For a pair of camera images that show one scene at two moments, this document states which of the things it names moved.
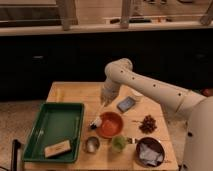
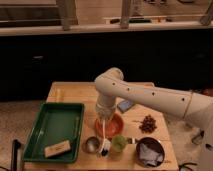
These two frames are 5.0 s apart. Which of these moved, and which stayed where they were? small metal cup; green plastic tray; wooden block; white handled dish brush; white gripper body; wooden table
Moved: white handled dish brush; white gripper body
Stayed: wooden block; green plastic tray; small metal cup; wooden table
